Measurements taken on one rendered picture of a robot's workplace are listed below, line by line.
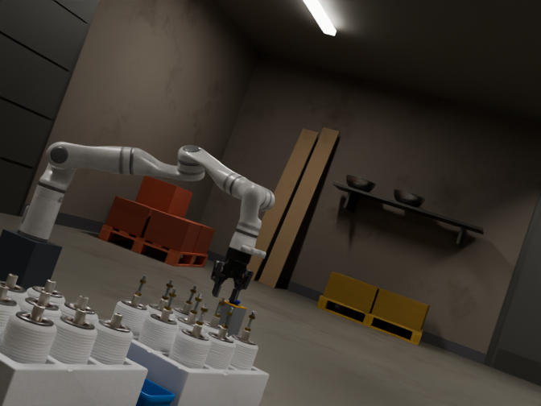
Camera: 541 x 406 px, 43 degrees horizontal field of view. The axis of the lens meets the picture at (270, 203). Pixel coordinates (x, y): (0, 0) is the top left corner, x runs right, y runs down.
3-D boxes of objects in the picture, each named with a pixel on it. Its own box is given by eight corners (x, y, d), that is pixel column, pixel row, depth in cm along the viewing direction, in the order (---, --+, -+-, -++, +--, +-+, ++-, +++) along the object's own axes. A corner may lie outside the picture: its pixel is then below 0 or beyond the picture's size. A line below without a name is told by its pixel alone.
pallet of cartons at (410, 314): (426, 343, 798) (438, 308, 801) (416, 345, 715) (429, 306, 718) (328, 306, 843) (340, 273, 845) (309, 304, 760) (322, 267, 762)
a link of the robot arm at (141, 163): (204, 173, 234) (130, 167, 233) (206, 147, 230) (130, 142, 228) (203, 185, 226) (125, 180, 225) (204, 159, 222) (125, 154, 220)
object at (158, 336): (121, 382, 181) (145, 316, 182) (125, 373, 191) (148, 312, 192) (156, 393, 182) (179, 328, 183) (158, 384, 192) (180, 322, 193)
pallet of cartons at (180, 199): (145, 244, 793) (167, 184, 796) (222, 274, 756) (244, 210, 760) (79, 230, 670) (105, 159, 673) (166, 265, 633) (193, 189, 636)
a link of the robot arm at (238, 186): (281, 196, 211) (249, 180, 219) (266, 188, 204) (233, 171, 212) (271, 216, 211) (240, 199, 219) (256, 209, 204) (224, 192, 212)
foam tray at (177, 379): (65, 379, 191) (88, 317, 192) (156, 380, 223) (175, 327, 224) (164, 441, 169) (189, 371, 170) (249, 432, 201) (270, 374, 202)
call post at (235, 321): (187, 390, 223) (218, 300, 225) (200, 390, 229) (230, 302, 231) (203, 399, 219) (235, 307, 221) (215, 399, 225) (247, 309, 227)
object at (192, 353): (162, 391, 186) (184, 328, 187) (194, 405, 183) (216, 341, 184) (148, 396, 176) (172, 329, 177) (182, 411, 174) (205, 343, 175)
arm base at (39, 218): (13, 232, 222) (31, 182, 223) (31, 235, 231) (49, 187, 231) (35, 241, 219) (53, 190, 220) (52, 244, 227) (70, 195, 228)
